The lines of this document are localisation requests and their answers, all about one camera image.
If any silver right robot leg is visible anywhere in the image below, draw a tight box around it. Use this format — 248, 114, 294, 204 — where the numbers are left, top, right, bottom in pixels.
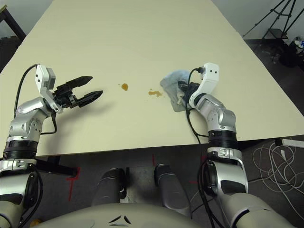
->
153, 163, 193, 218

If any black camera tripod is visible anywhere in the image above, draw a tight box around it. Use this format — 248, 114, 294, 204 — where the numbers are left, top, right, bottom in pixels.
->
242, 0, 304, 39

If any black square metal frame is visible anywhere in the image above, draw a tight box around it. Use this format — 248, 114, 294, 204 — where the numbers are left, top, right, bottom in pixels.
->
262, 28, 289, 40

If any silver left robot leg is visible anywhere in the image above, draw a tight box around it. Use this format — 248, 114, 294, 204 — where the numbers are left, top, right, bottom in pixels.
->
91, 167, 130, 208

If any silver robot leg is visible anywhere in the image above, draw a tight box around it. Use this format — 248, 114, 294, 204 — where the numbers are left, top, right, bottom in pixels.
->
153, 163, 193, 218
91, 167, 130, 208

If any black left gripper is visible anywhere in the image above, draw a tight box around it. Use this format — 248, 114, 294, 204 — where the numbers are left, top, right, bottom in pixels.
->
52, 76, 104, 110

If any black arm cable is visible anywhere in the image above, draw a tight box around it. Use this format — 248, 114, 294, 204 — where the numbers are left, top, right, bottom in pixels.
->
184, 67, 217, 228
14, 64, 58, 136

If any side table with black leg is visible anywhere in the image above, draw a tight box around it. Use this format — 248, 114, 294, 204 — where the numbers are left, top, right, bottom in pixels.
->
0, 0, 27, 38

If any white floor cable bundle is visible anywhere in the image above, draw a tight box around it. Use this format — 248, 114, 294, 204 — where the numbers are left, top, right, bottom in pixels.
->
251, 142, 304, 208

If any grey floor cable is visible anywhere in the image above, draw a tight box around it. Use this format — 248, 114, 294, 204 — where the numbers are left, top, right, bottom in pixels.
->
190, 187, 203, 212

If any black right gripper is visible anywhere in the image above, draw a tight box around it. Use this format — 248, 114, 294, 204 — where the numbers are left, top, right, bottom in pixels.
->
178, 81, 200, 98

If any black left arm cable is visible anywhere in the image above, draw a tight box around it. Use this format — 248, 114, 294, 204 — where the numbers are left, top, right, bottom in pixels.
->
14, 64, 58, 136

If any grey robot torso shell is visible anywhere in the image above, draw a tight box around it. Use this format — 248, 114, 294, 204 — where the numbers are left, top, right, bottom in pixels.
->
33, 202, 202, 228

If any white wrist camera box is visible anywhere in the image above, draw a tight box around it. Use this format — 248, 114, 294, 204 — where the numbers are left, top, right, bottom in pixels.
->
34, 64, 60, 112
189, 62, 220, 107

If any white power strip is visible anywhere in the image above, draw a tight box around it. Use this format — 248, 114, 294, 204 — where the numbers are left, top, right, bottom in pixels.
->
275, 138, 304, 149

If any black table foot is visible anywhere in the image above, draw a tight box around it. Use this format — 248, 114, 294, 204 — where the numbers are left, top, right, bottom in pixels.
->
35, 155, 80, 178

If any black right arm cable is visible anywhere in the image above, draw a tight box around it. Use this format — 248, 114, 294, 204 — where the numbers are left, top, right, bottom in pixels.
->
184, 67, 217, 228

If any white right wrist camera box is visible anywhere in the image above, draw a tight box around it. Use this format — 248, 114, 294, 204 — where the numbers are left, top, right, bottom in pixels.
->
189, 62, 220, 107

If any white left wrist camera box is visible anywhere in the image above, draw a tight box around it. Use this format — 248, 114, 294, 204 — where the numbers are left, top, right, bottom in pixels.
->
34, 64, 60, 112

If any black foam floor mat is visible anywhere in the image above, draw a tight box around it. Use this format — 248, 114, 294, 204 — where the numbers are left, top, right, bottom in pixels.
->
0, 37, 22, 69

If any light blue terry rag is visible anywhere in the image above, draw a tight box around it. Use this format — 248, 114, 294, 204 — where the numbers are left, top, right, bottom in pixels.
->
159, 69, 202, 113

